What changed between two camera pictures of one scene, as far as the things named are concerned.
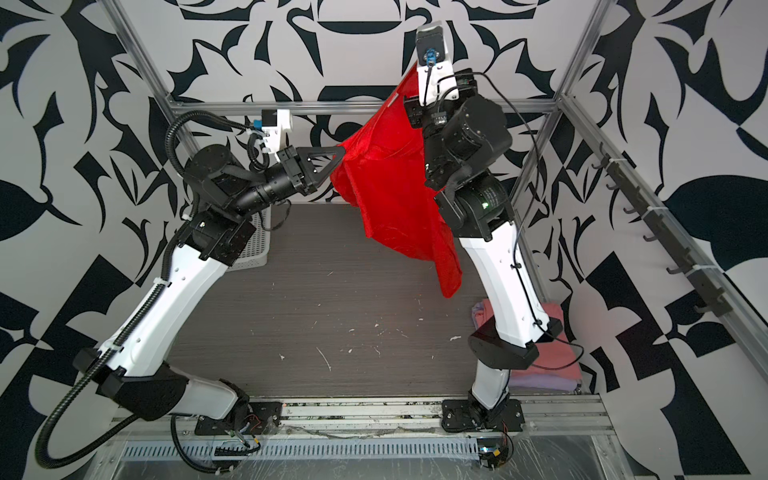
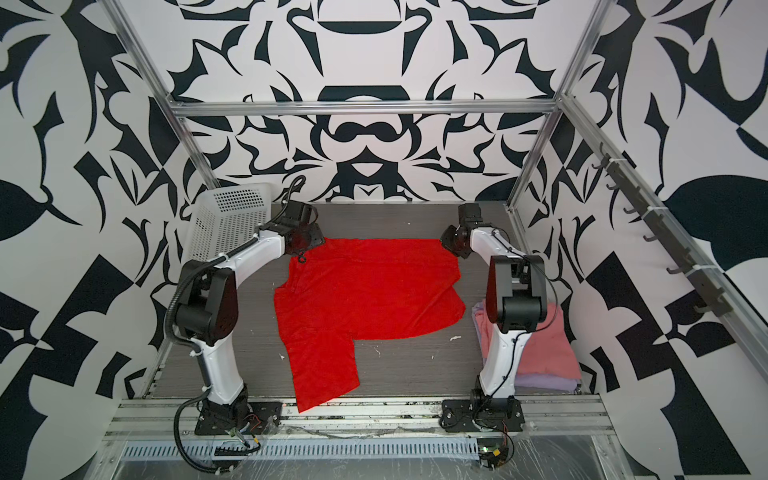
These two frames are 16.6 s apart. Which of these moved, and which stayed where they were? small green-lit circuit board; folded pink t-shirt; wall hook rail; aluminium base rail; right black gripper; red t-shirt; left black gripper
Moved: red t-shirt; left black gripper; right black gripper
Stayed: folded pink t-shirt; small green-lit circuit board; aluminium base rail; wall hook rail
